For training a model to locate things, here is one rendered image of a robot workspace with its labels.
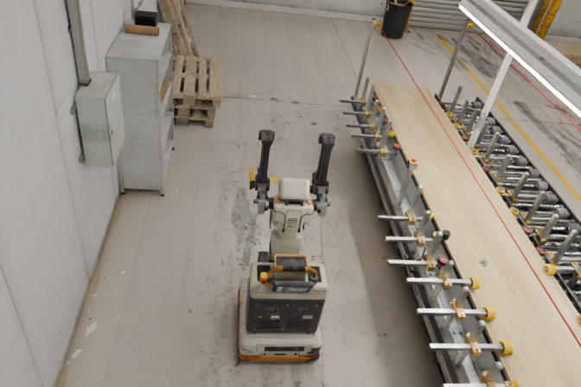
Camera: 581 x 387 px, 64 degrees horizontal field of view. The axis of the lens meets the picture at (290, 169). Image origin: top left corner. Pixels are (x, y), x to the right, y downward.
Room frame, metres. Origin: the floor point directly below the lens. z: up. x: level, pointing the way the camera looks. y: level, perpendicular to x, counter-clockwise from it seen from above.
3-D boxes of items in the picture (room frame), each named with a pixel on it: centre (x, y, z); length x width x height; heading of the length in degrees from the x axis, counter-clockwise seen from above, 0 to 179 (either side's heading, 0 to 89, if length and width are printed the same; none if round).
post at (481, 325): (1.79, -1.26, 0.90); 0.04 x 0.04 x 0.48; 10
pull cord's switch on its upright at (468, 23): (5.49, -1.75, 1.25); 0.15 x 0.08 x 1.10; 10
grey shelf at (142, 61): (4.10, 1.58, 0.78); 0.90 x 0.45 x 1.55; 10
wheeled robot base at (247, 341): (2.32, -0.09, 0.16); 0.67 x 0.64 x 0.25; 10
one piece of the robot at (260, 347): (2.01, -0.17, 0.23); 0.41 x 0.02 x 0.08; 100
